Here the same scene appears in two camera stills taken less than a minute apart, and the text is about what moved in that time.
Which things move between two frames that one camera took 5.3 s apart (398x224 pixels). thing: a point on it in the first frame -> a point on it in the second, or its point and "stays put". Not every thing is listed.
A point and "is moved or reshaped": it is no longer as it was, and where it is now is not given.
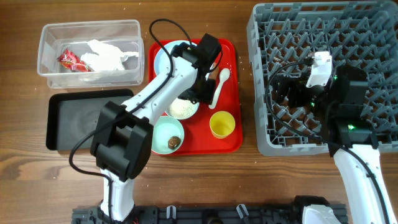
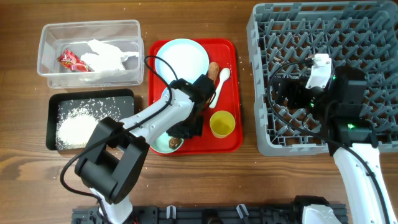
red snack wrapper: x=69 y=60 stays put
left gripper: x=206 y=94 -> x=198 y=129
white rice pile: x=181 y=109 is moved or reshaped
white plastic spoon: x=224 y=75 stays put
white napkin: x=107 y=58 stays put
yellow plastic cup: x=222 y=123 stays put
